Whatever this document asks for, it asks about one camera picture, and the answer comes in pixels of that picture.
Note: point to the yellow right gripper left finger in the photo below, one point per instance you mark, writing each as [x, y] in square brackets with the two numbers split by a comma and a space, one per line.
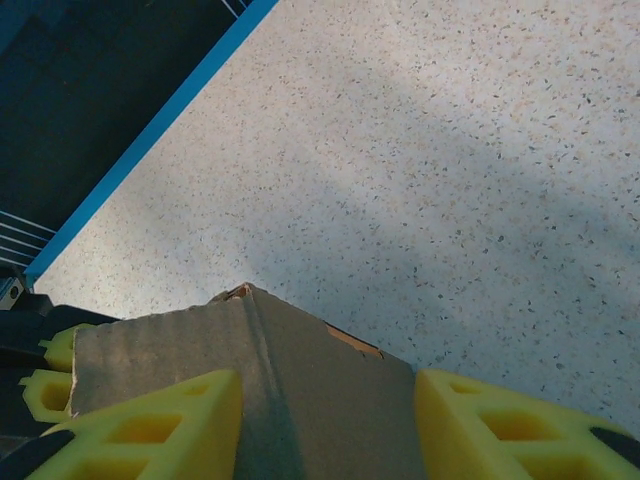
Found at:
[200, 440]

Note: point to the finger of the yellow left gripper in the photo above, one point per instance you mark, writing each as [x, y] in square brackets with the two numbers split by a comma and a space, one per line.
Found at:
[62, 350]
[47, 397]

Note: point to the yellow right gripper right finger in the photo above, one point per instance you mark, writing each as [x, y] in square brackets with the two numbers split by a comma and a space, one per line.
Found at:
[460, 435]

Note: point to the brown cardboard box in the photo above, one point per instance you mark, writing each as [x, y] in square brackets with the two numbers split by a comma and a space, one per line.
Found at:
[310, 400]

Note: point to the blue table side rail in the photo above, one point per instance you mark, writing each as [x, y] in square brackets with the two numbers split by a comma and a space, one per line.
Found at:
[158, 125]

